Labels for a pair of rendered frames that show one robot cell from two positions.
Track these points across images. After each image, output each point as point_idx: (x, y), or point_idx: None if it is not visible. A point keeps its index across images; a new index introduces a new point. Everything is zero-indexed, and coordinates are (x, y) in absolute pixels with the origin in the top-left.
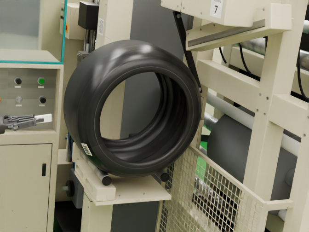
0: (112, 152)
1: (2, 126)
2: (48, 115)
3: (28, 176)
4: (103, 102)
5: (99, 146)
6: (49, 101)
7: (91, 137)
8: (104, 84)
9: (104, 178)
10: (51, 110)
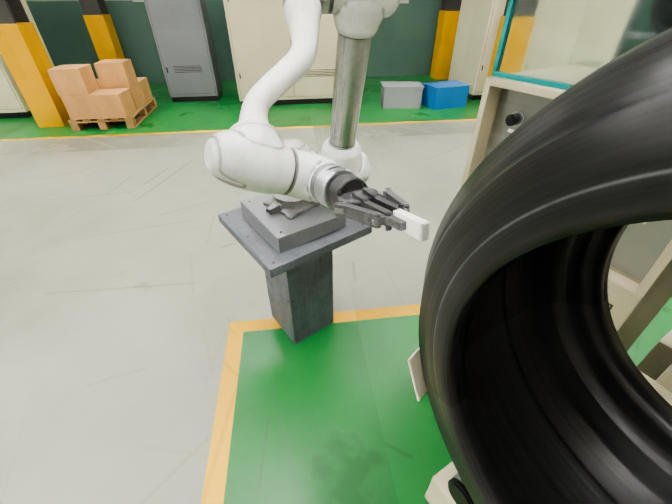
0: (651, 454)
1: (335, 197)
2: (417, 222)
3: None
4: (477, 277)
5: (440, 403)
6: (664, 220)
7: (424, 356)
8: (512, 190)
9: (453, 482)
10: (658, 241)
